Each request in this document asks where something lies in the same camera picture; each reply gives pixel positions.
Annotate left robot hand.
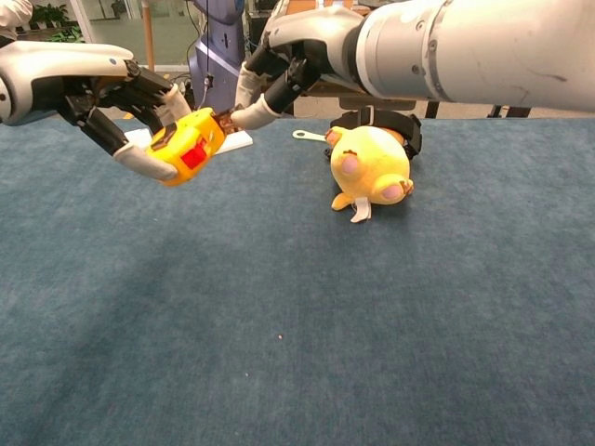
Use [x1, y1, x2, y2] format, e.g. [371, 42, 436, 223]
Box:
[0, 41, 192, 181]

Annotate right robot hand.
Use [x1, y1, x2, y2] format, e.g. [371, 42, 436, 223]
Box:
[231, 1, 368, 131]

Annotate yellow tape measure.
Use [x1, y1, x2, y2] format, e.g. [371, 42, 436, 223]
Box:
[145, 107, 236, 188]

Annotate purple robot base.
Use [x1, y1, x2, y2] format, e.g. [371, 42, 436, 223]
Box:
[187, 0, 261, 119]

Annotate potted green plants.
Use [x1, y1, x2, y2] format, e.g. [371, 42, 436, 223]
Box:
[27, 3, 71, 29]

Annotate white framed glass partition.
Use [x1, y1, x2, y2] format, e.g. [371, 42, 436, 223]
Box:
[69, 0, 196, 73]

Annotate person in white shirt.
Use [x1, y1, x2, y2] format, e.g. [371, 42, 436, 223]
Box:
[0, 0, 34, 47]

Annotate wooden pole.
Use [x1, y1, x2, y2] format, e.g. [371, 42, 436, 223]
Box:
[141, 0, 157, 71]

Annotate white notched plastic block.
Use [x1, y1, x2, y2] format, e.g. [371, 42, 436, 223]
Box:
[216, 128, 255, 154]

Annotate yellow plush toy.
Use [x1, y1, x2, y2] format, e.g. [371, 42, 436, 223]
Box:
[324, 125, 415, 225]

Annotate brown mahjong table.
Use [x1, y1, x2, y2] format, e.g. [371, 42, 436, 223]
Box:
[245, 0, 534, 120]

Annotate blue table cloth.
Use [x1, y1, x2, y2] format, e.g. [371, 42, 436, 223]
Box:
[0, 116, 595, 446]

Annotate hanging cable with connector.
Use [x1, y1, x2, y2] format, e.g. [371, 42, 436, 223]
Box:
[197, 0, 215, 111]

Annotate black strap bag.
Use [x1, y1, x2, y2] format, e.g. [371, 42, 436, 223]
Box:
[329, 110, 423, 162]

